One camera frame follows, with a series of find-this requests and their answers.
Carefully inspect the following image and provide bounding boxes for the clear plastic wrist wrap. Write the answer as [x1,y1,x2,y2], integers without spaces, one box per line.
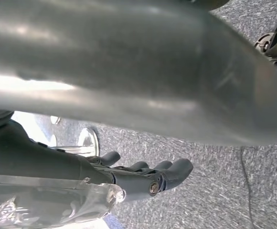
[0,174,126,229]

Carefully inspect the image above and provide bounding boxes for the chrome stanchion post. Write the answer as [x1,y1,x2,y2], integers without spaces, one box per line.
[49,127,100,158]

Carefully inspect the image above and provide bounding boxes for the black floor cable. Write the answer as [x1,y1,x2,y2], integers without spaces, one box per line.
[239,146,256,229]

